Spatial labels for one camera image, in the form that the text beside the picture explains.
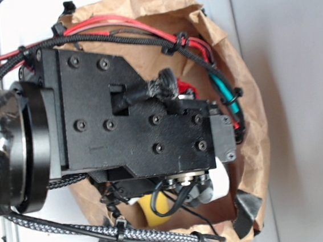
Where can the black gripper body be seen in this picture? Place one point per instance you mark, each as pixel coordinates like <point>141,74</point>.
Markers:
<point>92,113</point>

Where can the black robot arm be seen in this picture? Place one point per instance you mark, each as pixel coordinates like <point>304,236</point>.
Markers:
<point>16,182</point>

